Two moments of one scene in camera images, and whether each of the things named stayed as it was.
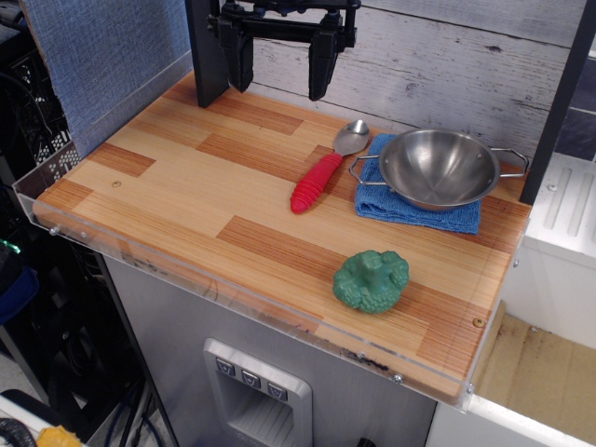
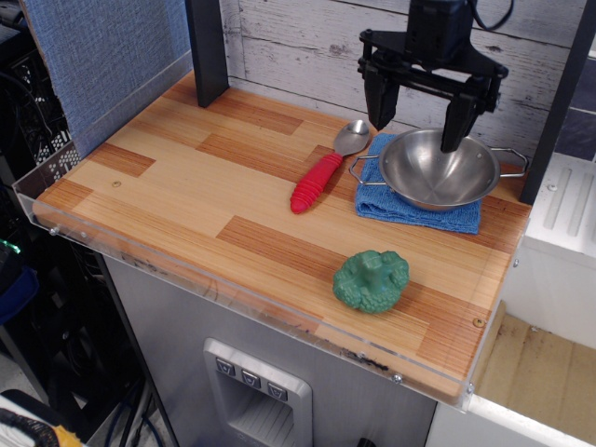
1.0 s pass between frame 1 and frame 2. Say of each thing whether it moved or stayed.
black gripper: moved
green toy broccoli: stayed
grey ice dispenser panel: stayed
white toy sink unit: stayed
